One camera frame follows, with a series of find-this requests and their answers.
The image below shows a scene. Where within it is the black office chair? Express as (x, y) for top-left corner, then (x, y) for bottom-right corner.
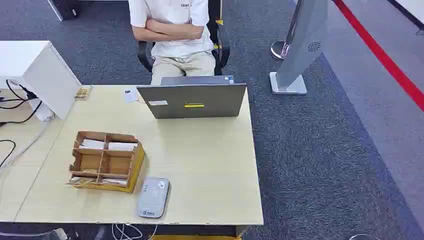
(137, 0), (231, 77)

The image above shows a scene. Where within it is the white cable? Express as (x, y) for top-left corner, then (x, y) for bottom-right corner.
(111, 223), (159, 240)

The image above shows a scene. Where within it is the white card stack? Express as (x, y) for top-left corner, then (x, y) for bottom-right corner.
(107, 142), (139, 152)
(78, 139), (106, 150)
(67, 176), (98, 186)
(101, 178), (129, 187)

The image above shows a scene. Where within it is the black cable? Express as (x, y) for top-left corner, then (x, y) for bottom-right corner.
(0, 79), (43, 128)

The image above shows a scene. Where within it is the white power adapter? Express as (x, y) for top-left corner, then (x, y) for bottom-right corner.
(27, 97), (56, 122)

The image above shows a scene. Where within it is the grey card reader device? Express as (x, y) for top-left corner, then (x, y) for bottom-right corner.
(137, 177), (171, 220)

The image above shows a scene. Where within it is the wooden card sorting box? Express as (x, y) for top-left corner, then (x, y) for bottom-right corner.
(66, 130), (146, 194)

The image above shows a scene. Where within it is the red floor tape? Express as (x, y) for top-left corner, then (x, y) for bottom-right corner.
(332, 0), (424, 112)

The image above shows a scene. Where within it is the grey laptop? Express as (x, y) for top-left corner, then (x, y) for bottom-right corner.
(136, 75), (248, 120)

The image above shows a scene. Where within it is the grey standing kiosk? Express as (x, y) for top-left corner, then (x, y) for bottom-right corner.
(269, 0), (329, 96)

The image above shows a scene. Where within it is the white computer case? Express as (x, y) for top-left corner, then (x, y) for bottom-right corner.
(0, 40), (82, 121)

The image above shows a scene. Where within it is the round metal stand base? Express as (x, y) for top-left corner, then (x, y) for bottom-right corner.
(270, 40), (287, 62)

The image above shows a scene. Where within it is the person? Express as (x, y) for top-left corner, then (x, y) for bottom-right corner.
(128, 0), (217, 86)

